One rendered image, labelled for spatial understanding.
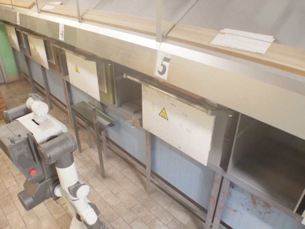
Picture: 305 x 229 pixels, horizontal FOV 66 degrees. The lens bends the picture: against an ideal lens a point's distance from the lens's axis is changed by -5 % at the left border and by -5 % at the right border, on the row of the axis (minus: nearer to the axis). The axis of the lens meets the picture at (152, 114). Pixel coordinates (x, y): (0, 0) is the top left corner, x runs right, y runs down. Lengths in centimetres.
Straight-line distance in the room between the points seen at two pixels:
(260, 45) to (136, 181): 210
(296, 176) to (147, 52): 127
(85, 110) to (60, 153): 167
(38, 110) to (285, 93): 105
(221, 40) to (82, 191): 97
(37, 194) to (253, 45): 127
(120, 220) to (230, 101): 173
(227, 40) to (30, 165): 107
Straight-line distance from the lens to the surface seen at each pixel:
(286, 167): 192
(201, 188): 208
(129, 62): 148
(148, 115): 182
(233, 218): 206
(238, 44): 109
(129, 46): 148
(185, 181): 217
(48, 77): 411
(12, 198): 299
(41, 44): 340
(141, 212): 252
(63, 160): 116
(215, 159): 172
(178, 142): 169
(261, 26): 121
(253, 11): 131
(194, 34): 122
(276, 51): 105
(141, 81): 157
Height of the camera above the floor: 200
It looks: 31 degrees down
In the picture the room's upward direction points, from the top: straight up
